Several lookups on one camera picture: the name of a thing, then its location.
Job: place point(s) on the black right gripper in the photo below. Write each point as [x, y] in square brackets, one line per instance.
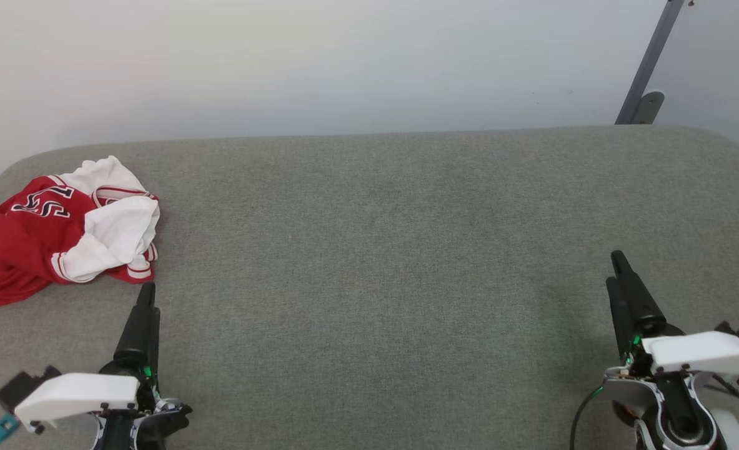
[636, 359]

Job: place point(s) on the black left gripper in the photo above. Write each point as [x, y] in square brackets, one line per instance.
[149, 387]

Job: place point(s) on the red and white jersey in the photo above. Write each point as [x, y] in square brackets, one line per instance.
[25, 250]

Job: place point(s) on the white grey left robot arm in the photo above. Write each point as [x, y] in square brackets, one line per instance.
[163, 420]

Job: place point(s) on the grey metal pole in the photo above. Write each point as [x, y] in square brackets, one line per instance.
[650, 56]

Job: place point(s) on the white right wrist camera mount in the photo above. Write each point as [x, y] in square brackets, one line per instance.
[706, 350]

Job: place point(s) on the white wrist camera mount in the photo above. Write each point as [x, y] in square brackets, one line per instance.
[75, 394]
[706, 350]

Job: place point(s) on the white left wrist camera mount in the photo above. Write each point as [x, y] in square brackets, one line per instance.
[75, 394]

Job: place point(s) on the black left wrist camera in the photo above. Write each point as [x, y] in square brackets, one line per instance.
[22, 384]

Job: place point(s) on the grey rounded pole bracket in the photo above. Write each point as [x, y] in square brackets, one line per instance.
[647, 107]

